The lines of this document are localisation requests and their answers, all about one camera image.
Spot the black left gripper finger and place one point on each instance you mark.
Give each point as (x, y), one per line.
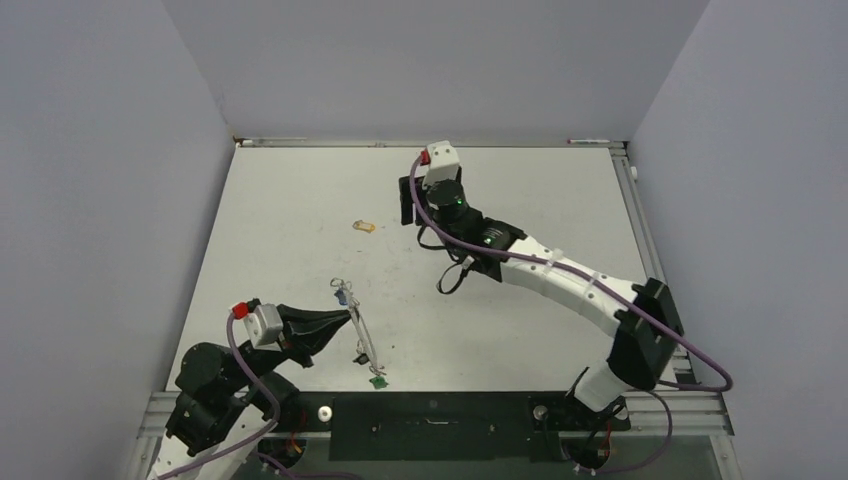
(302, 345)
(312, 321)

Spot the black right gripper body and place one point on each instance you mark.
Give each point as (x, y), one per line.
(408, 200)

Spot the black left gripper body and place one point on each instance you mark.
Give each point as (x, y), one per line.
(286, 349)

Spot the blue plastic key tag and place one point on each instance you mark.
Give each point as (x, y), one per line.
(341, 297)

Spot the green plastic key tag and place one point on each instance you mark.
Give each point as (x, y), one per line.
(378, 382)

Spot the yellow plastic key tag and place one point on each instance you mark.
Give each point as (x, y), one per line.
(363, 226)

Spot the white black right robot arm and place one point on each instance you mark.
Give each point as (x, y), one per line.
(641, 319)

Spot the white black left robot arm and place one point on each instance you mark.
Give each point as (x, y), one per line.
(231, 396)

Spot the black head key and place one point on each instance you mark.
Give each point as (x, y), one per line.
(362, 359)

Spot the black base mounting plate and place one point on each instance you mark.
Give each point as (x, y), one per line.
(438, 426)

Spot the red white marker pen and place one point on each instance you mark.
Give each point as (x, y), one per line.
(588, 142)

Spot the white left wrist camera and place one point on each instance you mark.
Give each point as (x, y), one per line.
(262, 321)

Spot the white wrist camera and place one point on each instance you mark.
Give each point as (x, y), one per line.
(441, 162)
(262, 321)

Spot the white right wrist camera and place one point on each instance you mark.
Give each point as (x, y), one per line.
(441, 162)

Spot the aluminium frame rail back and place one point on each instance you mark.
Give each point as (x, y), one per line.
(303, 142)

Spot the aluminium frame rail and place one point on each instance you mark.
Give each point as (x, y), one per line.
(693, 413)
(636, 213)
(303, 142)

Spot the aluminium frame rail right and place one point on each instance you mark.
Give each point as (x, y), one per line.
(636, 213)

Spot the aluminium frame rail front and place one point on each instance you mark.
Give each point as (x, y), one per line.
(693, 413)

